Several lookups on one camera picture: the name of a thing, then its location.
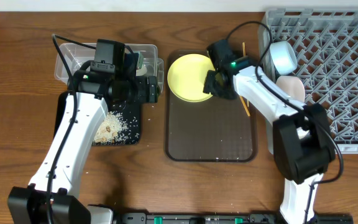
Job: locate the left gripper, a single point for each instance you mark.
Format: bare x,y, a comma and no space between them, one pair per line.
151,89

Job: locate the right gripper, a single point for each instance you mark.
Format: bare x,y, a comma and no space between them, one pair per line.
214,86

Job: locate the white napkin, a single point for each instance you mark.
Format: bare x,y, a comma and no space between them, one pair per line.
141,71

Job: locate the yellow plate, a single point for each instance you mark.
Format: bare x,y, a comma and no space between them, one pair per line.
186,77

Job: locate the rice food scraps pile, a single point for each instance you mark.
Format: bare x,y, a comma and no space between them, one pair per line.
110,127

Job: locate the light blue bowl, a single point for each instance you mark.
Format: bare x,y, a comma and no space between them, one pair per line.
283,57

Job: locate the pink bowl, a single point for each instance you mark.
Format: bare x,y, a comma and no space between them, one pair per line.
293,86

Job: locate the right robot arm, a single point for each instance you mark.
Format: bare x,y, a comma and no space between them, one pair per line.
302,144

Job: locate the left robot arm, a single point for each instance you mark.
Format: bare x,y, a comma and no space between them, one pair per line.
101,104

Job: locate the black waste tray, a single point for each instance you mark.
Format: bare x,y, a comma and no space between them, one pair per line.
132,124

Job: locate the clear plastic waste bin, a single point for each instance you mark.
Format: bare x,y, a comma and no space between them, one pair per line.
76,56

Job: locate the grey dishwasher rack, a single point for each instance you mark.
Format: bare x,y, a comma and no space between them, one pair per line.
325,42

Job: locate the left wooden chopstick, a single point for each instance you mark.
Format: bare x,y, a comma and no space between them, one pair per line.
245,105

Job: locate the dark brown serving tray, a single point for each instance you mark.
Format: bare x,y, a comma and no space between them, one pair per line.
214,130

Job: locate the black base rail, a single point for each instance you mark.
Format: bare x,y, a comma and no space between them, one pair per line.
141,218

